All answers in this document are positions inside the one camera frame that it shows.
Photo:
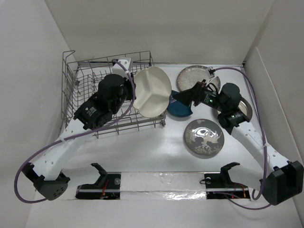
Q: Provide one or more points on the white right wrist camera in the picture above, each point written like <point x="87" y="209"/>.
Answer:
<point x="213" y="78"/>

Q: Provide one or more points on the silver metal plate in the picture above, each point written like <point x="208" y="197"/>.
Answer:
<point x="245" y="108"/>

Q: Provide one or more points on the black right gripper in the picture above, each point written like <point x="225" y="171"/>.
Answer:
<point x="194" y="94"/>

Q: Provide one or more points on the speckled beige round plate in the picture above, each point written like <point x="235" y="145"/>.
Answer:
<point x="190" y="75"/>

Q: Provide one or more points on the grey tree pattern plate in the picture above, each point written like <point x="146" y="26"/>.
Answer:
<point x="204" y="138"/>

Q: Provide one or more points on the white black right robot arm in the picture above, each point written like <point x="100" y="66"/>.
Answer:
<point x="281" y="179"/>

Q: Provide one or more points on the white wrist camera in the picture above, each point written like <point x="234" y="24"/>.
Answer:
<point x="213" y="78"/>
<point x="121" y="66"/>

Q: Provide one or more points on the silver metal rail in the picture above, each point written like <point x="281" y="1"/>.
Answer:
<point x="116" y="190"/>

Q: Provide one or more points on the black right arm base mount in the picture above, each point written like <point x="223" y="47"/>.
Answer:
<point x="219" y="185"/>

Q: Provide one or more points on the blue shell shaped dish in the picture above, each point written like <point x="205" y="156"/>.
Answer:
<point x="178" y="109"/>

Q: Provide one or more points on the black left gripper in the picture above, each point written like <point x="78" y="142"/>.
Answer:
<point x="127" y="81"/>

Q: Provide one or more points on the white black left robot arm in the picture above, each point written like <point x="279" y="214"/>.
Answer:
<point x="47" y="173"/>

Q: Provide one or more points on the cream divided plate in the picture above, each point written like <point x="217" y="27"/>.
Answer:
<point x="153" y="90"/>

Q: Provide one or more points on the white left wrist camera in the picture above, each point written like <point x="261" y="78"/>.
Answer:
<point x="121" y="66"/>

